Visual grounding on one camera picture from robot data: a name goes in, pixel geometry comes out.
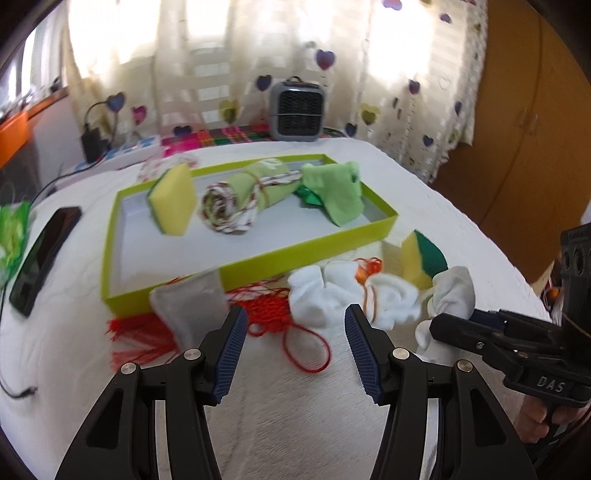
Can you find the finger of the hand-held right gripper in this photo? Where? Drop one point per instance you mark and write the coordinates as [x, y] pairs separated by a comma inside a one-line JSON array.
[[471, 334], [531, 330]]

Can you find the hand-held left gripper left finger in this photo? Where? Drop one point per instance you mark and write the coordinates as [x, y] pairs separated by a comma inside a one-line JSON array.
[[231, 355]]

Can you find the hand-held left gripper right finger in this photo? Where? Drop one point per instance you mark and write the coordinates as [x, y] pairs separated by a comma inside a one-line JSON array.
[[364, 357]]

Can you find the white sock bundle teal print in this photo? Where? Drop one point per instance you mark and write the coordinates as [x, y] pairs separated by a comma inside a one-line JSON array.
[[450, 286]]

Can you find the red tassel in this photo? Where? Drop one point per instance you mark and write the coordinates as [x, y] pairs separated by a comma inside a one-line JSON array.
[[272, 309]]

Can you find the white fabric pouch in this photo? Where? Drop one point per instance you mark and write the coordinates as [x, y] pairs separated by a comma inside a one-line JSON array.
[[189, 304]]

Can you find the orange thread bundle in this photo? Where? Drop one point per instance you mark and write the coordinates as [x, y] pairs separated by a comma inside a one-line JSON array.
[[367, 270]]

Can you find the small yellow green sponge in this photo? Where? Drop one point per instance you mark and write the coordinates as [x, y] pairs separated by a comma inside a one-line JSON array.
[[415, 263]]

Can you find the shallow lime green box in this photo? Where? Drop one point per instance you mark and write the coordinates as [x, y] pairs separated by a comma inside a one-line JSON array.
[[277, 249]]

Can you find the green towel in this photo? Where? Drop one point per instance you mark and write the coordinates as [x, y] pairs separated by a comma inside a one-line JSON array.
[[240, 198]]

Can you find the large yellow sponge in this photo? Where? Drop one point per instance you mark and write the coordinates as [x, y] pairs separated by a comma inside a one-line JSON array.
[[173, 201]]

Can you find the light green cloth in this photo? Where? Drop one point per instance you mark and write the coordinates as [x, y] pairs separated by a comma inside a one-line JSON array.
[[337, 194]]

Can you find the dark green satin cloth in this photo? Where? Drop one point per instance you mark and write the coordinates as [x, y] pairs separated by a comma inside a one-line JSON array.
[[308, 196]]

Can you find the person's right hand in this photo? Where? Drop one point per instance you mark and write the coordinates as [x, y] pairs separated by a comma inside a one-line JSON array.
[[533, 424]]

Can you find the wooden wardrobe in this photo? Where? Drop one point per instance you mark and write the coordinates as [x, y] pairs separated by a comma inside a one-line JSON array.
[[531, 138]]

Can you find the printed plastic wrapper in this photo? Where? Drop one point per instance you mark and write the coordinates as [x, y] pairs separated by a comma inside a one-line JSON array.
[[157, 168]]

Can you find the black smartphone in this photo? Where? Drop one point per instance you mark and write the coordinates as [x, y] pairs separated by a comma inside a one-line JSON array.
[[41, 263]]

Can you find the colourful plaid blanket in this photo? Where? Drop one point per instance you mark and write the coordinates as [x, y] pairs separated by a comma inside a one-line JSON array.
[[221, 136]]

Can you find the white power strip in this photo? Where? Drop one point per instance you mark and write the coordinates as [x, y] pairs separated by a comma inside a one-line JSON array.
[[129, 150]]

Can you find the green wet wipes packet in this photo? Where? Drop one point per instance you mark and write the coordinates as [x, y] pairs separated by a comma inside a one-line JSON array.
[[11, 240]]

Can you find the black charger adapter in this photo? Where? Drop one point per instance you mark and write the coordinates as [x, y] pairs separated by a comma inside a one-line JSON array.
[[94, 143]]

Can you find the small grey heater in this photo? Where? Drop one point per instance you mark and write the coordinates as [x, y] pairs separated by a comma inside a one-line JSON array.
[[298, 110]]

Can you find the heart print curtain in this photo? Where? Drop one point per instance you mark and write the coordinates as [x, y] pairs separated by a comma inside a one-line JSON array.
[[231, 55]]

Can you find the orange shelf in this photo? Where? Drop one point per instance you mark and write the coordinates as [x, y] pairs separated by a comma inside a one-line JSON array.
[[18, 129]]

